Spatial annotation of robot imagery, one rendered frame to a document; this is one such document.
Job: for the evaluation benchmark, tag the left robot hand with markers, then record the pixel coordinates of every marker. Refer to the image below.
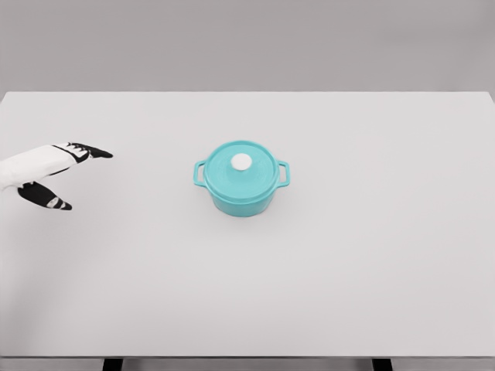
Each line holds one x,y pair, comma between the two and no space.
42,162

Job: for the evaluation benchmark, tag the teal lid with white knob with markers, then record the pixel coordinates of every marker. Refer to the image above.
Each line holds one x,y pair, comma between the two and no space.
240,172

